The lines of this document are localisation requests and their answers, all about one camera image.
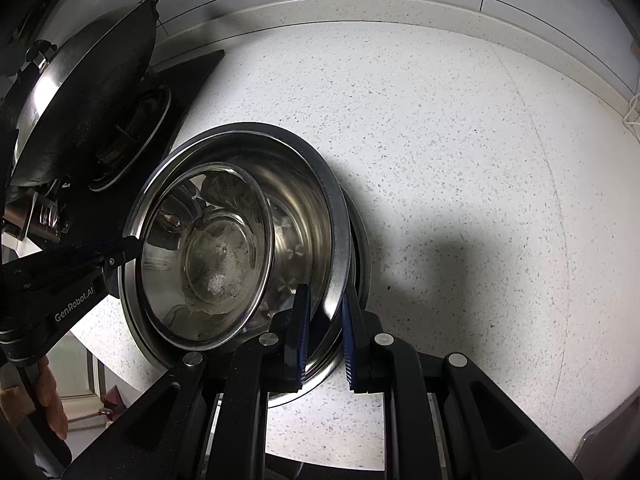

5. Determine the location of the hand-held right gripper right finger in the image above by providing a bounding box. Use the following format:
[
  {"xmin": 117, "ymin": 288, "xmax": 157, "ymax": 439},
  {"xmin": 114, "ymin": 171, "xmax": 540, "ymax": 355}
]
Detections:
[{"xmin": 341, "ymin": 285, "xmax": 586, "ymax": 480}]

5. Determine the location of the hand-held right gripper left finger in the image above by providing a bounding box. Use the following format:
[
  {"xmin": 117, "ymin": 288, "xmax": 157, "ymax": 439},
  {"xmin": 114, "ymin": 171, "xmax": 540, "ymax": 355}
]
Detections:
[{"xmin": 60, "ymin": 283, "xmax": 313, "ymax": 480}]

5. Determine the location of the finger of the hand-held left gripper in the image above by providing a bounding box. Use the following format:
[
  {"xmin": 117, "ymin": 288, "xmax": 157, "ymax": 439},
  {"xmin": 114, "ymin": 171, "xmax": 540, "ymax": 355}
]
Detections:
[{"xmin": 0, "ymin": 236, "xmax": 142, "ymax": 286}]

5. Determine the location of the medium steel bowl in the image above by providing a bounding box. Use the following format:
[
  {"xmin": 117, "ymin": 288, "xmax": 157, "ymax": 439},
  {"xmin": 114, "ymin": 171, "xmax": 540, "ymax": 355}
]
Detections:
[{"xmin": 139, "ymin": 161, "xmax": 277, "ymax": 352}]

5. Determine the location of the large steel bowl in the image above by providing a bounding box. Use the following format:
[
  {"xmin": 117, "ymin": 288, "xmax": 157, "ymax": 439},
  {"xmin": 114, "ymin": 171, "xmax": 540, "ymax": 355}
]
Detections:
[{"xmin": 122, "ymin": 122, "xmax": 352, "ymax": 407}]

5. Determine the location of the person's left hand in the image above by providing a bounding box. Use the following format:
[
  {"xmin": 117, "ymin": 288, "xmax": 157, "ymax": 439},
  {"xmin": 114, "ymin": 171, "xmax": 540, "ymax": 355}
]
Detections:
[{"xmin": 0, "ymin": 357, "xmax": 69, "ymax": 442}]

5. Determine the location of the steel basin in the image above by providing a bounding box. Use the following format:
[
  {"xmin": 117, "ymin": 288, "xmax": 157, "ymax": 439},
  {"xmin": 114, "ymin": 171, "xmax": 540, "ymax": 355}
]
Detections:
[{"xmin": 345, "ymin": 192, "xmax": 374, "ymax": 313}]

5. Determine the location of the black wok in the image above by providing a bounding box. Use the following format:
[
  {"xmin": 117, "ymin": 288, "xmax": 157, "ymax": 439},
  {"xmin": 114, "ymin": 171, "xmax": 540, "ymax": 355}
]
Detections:
[{"xmin": 7, "ymin": 0, "xmax": 187, "ymax": 190}]

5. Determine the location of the steel wok lid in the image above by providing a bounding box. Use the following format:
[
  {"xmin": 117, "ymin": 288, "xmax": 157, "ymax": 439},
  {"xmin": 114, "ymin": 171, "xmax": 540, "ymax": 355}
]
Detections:
[{"xmin": 0, "ymin": 41, "xmax": 72, "ymax": 161}]

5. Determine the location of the black gas stove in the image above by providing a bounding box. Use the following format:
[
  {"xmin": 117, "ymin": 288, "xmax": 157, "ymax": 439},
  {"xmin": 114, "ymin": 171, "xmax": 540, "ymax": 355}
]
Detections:
[{"xmin": 20, "ymin": 50, "xmax": 226, "ymax": 261}]

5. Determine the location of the stove burner ring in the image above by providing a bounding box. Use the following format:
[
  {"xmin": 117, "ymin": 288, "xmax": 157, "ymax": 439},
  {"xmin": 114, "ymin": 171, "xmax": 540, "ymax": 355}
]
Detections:
[{"xmin": 89, "ymin": 86, "xmax": 174, "ymax": 192}]

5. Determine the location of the white cable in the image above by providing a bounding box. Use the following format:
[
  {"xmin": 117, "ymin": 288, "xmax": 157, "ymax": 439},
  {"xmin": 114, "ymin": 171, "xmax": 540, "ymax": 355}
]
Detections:
[{"xmin": 622, "ymin": 91, "xmax": 640, "ymax": 142}]

